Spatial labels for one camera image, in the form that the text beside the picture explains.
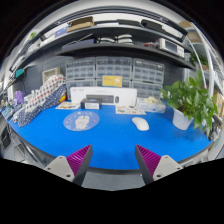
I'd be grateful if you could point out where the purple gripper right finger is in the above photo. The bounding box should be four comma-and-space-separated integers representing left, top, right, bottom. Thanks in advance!
135, 145, 182, 184

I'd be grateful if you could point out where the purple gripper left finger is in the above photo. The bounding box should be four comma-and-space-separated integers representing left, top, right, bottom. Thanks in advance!
44, 145, 93, 186

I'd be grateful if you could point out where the white computer mouse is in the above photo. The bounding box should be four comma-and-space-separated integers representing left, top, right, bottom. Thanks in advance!
132, 117, 149, 131

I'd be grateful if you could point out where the round rabbit mouse pad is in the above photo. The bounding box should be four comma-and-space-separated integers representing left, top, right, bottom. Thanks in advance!
63, 111, 100, 132

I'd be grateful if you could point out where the blue table mat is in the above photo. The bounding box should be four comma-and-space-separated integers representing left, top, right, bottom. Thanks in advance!
10, 105, 210, 170

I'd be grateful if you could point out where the left sticker sheet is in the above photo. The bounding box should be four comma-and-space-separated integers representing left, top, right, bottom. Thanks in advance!
56, 102, 80, 110

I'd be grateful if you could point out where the sticker sheet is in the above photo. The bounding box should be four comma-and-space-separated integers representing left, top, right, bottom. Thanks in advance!
56, 102, 80, 110
116, 106, 145, 115

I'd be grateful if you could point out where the tissue box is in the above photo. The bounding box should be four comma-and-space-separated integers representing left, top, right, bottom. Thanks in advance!
136, 97, 166, 113

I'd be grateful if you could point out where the right sticker sheet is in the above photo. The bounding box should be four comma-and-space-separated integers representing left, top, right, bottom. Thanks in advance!
116, 106, 145, 115

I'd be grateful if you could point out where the small black box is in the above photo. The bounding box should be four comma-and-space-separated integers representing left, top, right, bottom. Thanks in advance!
81, 99, 101, 110

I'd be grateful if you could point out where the green potted plant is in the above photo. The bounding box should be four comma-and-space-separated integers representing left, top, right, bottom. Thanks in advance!
160, 70, 217, 136

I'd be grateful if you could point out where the patterned fabric cloth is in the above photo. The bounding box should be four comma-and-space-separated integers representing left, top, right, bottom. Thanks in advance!
17, 74, 66, 127

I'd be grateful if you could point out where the white keyboard box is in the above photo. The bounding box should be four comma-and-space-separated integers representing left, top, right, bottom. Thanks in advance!
70, 87, 137, 106

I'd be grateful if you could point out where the purple toy figure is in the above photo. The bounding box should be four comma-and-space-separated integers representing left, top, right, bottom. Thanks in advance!
14, 91, 24, 104

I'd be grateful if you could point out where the right grey drawer cabinet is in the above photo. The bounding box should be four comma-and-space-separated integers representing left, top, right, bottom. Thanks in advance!
132, 59, 165, 99

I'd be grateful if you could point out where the grey drawer cabinet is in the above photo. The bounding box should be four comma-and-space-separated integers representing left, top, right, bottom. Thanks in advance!
65, 57, 96, 98
96, 56, 132, 88
132, 59, 165, 99

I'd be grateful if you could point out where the yellow card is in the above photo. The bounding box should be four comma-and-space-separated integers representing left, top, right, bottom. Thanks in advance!
102, 76, 122, 87

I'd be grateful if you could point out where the left grey drawer cabinet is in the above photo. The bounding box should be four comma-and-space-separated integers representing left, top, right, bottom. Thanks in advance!
65, 57, 96, 98

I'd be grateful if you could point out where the white basket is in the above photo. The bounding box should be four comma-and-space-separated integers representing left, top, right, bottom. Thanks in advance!
42, 67, 61, 82

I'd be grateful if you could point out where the middle grey drawer cabinet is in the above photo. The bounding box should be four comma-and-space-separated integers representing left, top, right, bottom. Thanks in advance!
96, 56, 132, 88

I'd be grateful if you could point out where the dark metal shelf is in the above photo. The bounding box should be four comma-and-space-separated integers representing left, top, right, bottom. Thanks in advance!
10, 25, 194, 71

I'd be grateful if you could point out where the white instrument on shelf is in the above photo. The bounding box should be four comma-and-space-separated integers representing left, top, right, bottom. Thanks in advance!
159, 38, 184, 58

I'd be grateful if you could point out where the cardboard box on shelf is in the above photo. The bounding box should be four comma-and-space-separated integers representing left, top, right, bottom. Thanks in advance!
67, 16, 94, 32

